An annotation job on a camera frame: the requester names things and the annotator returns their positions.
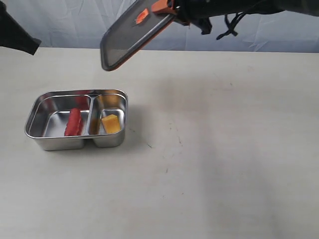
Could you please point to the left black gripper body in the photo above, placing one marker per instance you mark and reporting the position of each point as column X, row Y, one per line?
column 13, row 36

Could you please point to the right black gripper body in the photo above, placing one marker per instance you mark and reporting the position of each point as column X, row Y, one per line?
column 197, row 12

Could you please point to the dark transparent box lid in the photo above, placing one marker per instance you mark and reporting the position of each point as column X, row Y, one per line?
column 130, row 32

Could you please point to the red toy sausage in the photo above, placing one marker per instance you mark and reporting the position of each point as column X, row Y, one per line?
column 75, row 124

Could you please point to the yellow toy cheese wedge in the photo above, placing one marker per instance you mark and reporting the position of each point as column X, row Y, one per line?
column 111, row 124

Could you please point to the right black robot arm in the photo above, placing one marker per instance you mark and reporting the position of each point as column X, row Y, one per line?
column 234, row 10

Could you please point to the steel two-compartment lunch box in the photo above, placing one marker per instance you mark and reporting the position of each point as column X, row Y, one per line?
column 49, row 115

